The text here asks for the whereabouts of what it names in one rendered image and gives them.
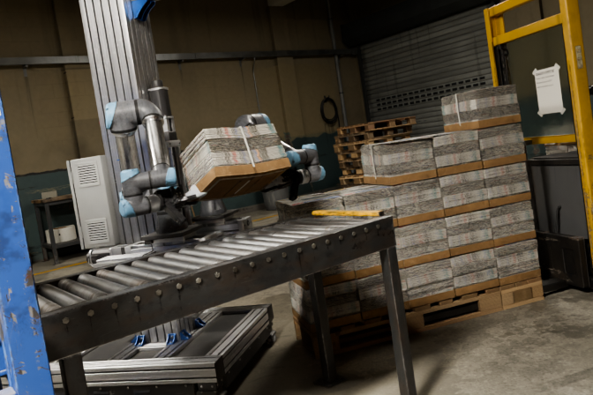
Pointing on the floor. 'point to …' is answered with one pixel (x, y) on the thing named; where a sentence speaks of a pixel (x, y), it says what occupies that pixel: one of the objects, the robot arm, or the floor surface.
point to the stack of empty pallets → (372, 133)
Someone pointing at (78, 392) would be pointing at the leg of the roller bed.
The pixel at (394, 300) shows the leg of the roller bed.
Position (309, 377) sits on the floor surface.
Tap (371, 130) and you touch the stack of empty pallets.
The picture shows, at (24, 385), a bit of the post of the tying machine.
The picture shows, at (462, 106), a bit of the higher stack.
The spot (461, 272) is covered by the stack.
